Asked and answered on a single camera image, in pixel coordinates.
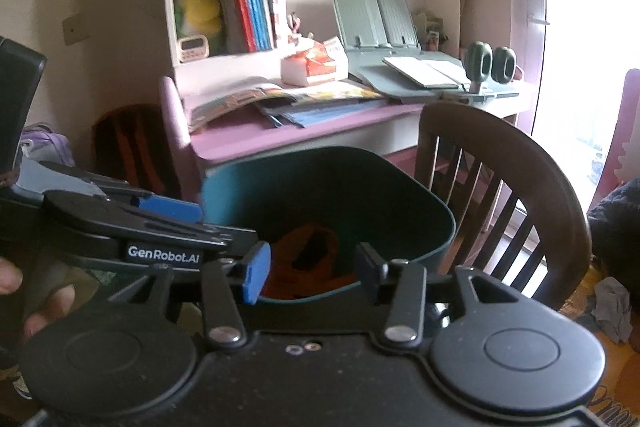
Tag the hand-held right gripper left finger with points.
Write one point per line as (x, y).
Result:
(257, 272)

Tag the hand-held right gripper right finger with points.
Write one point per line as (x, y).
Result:
(407, 292)

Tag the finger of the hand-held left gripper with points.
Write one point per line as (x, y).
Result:
(170, 209)
(225, 237)

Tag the orange cloth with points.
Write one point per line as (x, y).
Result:
(295, 247)

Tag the dark green deer print bin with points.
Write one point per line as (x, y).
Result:
(400, 217)

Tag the person's left hand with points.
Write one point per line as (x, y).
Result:
(50, 307)

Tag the orange black backpack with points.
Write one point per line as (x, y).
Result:
(125, 147)

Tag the purple grey backpack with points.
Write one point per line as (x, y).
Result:
(50, 144)

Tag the pink desk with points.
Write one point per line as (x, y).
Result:
(235, 142)

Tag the open colourful picture book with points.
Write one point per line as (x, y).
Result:
(235, 99)

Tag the blue paper folder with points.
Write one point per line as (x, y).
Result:
(320, 112)

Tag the white digital timer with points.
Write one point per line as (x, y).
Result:
(192, 49)

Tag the dark wooden chair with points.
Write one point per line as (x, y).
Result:
(550, 187)

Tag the yellow plush toy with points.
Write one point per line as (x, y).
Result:
(200, 7)

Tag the grey crumpled cloth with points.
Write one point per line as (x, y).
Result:
(612, 307)

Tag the dark cloth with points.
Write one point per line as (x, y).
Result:
(615, 227)

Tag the orange patterned blanket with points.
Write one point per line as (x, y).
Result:
(610, 372)

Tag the small pink figurine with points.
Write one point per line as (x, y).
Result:
(297, 27)

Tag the grey green book stand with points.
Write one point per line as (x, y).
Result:
(370, 19)

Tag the glass balcony door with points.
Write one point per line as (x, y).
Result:
(527, 57)

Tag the wall outlet plate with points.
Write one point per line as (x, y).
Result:
(75, 29)

